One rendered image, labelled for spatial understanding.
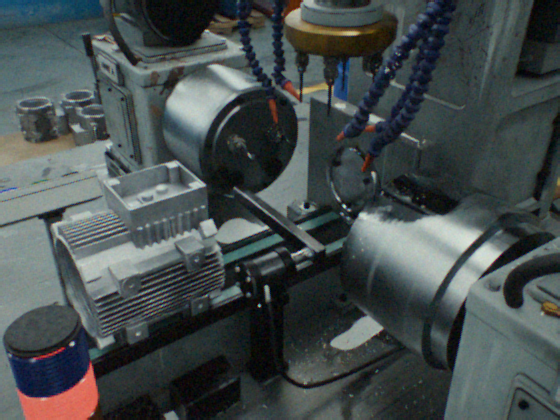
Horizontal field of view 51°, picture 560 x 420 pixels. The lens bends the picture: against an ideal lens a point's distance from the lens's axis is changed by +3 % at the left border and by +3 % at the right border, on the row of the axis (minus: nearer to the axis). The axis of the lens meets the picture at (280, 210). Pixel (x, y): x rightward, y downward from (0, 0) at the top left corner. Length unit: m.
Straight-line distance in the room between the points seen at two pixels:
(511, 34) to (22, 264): 1.04
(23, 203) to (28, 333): 0.53
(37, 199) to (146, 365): 0.33
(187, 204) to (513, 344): 0.47
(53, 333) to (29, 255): 0.87
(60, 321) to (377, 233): 0.44
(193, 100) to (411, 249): 0.61
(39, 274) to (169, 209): 0.54
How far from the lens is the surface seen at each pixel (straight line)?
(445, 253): 0.76
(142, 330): 0.88
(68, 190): 1.06
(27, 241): 1.45
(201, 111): 1.18
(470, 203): 0.81
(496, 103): 1.05
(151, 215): 0.84
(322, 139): 1.18
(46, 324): 0.55
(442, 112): 1.11
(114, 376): 0.95
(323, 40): 0.90
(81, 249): 0.84
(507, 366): 0.70
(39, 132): 3.53
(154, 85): 1.32
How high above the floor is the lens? 1.56
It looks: 32 degrees down
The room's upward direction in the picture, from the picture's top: straight up
